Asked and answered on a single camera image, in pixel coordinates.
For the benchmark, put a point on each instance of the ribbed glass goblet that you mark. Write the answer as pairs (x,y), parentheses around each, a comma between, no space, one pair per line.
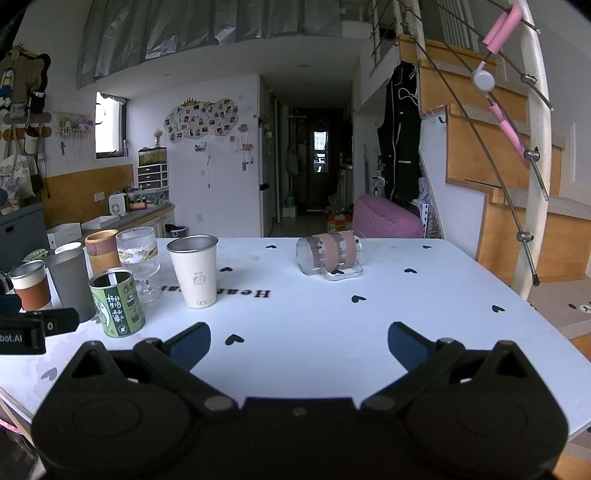
(138,263)

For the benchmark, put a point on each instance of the small fish tank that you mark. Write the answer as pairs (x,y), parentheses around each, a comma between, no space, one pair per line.
(152,157)

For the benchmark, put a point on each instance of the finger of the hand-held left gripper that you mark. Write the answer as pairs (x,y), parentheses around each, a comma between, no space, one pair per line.
(62,320)

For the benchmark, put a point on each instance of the clear glass cup pink bands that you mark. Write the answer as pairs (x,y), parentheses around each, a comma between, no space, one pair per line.
(328,256)

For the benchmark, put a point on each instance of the white countertop appliance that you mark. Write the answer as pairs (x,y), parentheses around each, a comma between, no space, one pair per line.
(117,203)

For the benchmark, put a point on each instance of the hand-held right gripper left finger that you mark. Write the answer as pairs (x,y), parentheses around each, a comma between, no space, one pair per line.
(191,345)

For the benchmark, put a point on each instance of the wooden cup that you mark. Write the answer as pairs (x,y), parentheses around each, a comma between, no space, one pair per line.
(102,253)

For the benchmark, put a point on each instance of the cloud shaped photo board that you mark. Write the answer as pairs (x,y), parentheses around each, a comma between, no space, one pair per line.
(201,121)

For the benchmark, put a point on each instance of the brown sleeved cup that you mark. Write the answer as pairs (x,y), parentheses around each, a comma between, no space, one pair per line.
(30,288)

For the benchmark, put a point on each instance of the pink foam tube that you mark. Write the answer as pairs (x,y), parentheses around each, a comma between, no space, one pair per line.
(501,25)
(510,131)

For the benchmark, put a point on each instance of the white flat box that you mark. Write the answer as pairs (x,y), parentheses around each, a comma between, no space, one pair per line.
(64,234)

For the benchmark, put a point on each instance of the printed tote bag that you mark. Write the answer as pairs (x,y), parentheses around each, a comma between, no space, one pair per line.
(16,177)

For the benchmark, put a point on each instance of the grey cup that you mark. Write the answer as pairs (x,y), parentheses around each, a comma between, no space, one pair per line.
(71,288)

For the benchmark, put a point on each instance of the wall hanging doll organizer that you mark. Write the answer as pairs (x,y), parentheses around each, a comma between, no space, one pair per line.
(18,81)

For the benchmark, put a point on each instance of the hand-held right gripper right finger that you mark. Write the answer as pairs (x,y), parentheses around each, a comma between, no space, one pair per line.
(407,345)

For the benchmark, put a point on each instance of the round white device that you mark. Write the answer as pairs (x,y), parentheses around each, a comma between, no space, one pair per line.
(483,81)

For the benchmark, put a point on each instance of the black bin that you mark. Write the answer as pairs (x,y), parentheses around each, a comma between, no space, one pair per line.
(175,229)

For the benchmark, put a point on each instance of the white cup with bear print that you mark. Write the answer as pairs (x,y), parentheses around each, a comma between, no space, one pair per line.
(194,274)

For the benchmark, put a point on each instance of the white stair railing post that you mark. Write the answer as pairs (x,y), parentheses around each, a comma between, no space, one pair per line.
(535,147)

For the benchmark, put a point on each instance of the colourful box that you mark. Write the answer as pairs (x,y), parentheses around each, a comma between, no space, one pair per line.
(339,221)

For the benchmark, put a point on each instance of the white drawer unit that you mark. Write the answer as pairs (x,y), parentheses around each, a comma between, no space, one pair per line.
(152,177)

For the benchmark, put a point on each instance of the silver grey curtain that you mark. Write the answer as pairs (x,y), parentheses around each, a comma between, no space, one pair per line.
(207,32)

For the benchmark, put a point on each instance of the dark entrance door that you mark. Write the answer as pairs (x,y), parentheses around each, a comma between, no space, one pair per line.
(318,159)

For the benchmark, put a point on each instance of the wooden staircase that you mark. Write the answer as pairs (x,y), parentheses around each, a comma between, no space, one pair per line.
(503,184)

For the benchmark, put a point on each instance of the window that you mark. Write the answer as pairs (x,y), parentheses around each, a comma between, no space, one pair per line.
(111,125)

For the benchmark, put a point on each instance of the bear print stair mat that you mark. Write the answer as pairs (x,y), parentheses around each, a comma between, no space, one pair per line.
(565,307)

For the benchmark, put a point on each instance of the white rimmed cup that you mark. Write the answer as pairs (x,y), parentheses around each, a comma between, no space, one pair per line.
(68,248)

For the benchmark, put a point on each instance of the green patterned bowl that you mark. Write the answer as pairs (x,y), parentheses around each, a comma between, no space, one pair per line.
(34,254)

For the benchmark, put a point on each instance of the green printed tin cup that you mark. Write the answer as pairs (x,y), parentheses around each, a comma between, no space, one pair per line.
(117,304)

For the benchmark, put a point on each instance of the black hanging coat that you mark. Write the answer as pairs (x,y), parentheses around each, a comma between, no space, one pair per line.
(400,138)

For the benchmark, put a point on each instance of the grey cabinet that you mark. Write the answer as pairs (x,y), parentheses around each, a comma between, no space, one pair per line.
(21,233)

